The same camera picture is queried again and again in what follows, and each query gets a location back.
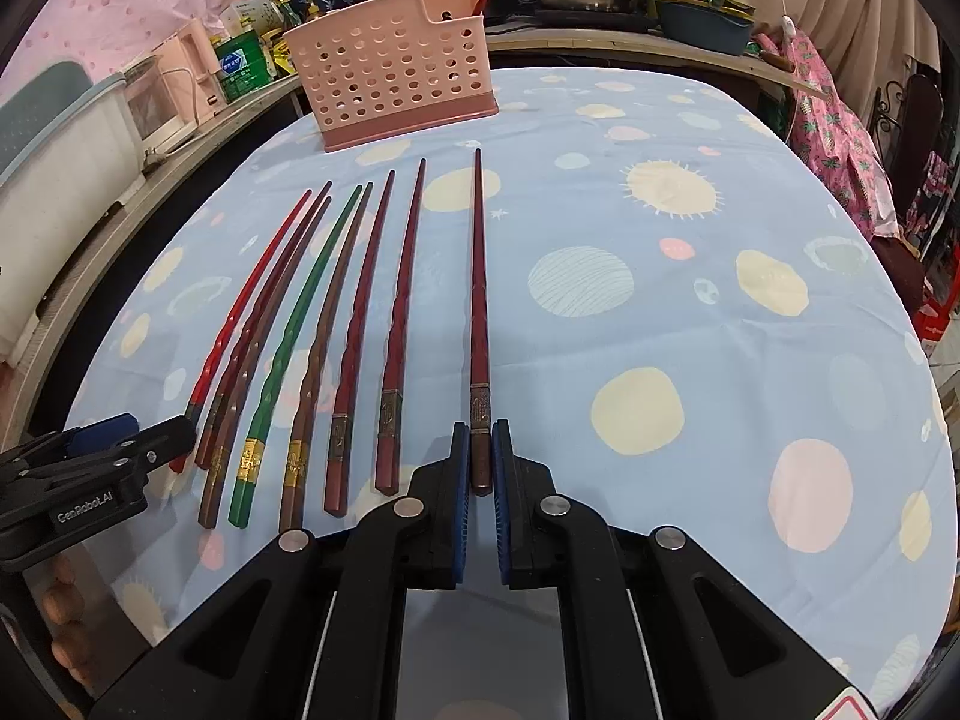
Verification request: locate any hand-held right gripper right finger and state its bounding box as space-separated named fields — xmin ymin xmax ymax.
xmin=490 ymin=420 xmax=865 ymax=720

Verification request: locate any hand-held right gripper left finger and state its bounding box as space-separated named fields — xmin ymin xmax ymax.
xmin=90 ymin=424 xmax=473 ymax=720

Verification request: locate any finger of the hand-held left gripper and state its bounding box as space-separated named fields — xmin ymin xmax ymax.
xmin=15 ymin=412 xmax=141 ymax=470
xmin=34 ymin=416 xmax=197 ymax=500

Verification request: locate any group of assorted chopsticks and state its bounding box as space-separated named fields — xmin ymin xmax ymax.
xmin=193 ymin=157 xmax=428 ymax=533

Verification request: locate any dark red chopstick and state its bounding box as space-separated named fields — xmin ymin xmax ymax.
xmin=466 ymin=148 xmax=496 ymax=497

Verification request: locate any pink perforated plastic basket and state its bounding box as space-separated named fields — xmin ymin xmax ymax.
xmin=285 ymin=0 xmax=501 ymax=153

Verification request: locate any blue printed tablecloth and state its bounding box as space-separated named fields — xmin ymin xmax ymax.
xmin=64 ymin=67 xmax=957 ymax=720

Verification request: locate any white dish box blue lid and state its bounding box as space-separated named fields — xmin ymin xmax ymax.
xmin=0 ymin=60 xmax=147 ymax=368

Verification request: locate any grey woodgrain side table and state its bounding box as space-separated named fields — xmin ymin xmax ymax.
xmin=15 ymin=75 xmax=308 ymax=451

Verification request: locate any green detergent bottle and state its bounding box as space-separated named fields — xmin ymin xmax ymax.
xmin=212 ymin=34 xmax=272 ymax=102

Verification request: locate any pink electric kettle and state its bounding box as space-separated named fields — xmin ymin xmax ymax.
xmin=172 ymin=19 xmax=226 ymax=125

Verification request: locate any yellow snack packet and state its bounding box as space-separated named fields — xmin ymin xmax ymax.
xmin=264 ymin=34 xmax=301 ymax=80

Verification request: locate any white carton box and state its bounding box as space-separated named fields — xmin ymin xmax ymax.
xmin=223 ymin=0 xmax=280 ymax=37

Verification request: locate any red plastic stool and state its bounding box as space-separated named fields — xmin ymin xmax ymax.
xmin=919 ymin=292 xmax=959 ymax=350

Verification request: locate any grey counter board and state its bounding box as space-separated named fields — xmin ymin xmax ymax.
xmin=484 ymin=15 xmax=796 ymax=91

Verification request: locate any black induction cooktop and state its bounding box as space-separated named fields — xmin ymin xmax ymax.
xmin=534 ymin=6 xmax=662 ymax=35

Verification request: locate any pink floral cloth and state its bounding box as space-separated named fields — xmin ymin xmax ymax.
xmin=780 ymin=30 xmax=901 ymax=237

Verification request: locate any blue plastic bowl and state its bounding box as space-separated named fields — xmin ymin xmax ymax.
xmin=656 ymin=0 xmax=753 ymax=57

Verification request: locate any black metal chair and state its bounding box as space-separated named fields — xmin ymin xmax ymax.
xmin=874 ymin=75 xmax=946 ymax=196

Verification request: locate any beige hanging cloth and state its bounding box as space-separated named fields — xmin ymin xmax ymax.
xmin=727 ymin=0 xmax=938 ymax=128

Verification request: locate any brown beaded wooden post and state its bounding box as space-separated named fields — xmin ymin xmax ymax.
xmin=37 ymin=551 xmax=87 ymax=691

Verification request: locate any white power cord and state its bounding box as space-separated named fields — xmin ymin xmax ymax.
xmin=142 ymin=64 xmax=230 ymax=170

